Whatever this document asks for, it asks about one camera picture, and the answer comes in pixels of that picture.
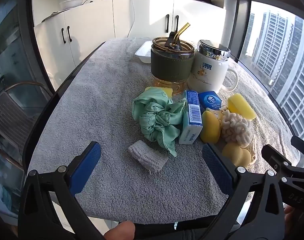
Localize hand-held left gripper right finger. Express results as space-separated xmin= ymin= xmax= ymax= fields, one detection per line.
xmin=202 ymin=143 xmax=286 ymax=240

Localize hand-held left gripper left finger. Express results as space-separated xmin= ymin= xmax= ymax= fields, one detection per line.
xmin=18 ymin=141 xmax=102 ymax=240

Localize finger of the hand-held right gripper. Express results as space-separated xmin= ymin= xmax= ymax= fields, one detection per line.
xmin=291 ymin=135 xmax=304 ymax=160
xmin=261 ymin=144 xmax=304 ymax=179

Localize blue tissue pack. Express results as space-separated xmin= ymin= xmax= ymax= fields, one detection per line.
xmin=197 ymin=90 xmax=228 ymax=120
xmin=178 ymin=90 xmax=203 ymax=145

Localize grey knitted cloth roll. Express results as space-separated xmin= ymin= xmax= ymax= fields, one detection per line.
xmin=128 ymin=140 xmax=169 ymax=174

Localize green fabric scrunchie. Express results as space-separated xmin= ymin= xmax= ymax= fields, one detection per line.
xmin=132 ymin=90 xmax=187 ymax=157

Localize white plastic tray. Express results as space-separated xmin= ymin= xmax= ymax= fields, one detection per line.
xmin=135 ymin=41 xmax=152 ymax=64

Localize person's right hand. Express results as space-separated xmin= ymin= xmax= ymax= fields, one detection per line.
xmin=284 ymin=204 xmax=301 ymax=222

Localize person's left hand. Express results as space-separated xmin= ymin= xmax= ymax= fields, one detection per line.
xmin=109 ymin=221 xmax=136 ymax=240

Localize beige mesh pad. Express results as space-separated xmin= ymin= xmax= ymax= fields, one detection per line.
xmin=247 ymin=135 xmax=258 ymax=165

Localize yellow rectangular sponge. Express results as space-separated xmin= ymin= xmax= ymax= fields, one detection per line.
xmin=227 ymin=93 xmax=257 ymax=120
xmin=144 ymin=86 xmax=173 ymax=98

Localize grey terry towel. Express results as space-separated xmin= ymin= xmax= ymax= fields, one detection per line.
xmin=27 ymin=37 xmax=304 ymax=224

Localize white mug with chrome lid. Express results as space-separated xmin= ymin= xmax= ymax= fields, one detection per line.
xmin=187 ymin=39 xmax=239 ymax=94

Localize high-rise buildings outside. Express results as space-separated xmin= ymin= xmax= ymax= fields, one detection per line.
xmin=247 ymin=2 xmax=304 ymax=140

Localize green sleeved glass tumbler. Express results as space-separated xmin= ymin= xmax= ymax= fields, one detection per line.
xmin=150 ymin=31 xmax=195 ymax=96

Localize white cabinet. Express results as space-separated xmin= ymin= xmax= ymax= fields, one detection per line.
xmin=32 ymin=0 xmax=227 ymax=87

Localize gold metal straw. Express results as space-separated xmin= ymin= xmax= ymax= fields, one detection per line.
xmin=172 ymin=22 xmax=191 ymax=46

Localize dark cloth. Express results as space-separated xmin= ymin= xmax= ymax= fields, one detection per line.
xmin=42 ymin=10 xmax=65 ymax=23

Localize white bowl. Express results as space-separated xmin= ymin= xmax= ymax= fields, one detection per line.
xmin=59 ymin=0 xmax=84 ymax=10

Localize black window frame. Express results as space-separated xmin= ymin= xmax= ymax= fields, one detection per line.
xmin=230 ymin=0 xmax=304 ymax=140

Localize white cable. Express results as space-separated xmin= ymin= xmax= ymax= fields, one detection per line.
xmin=127 ymin=0 xmax=136 ymax=39

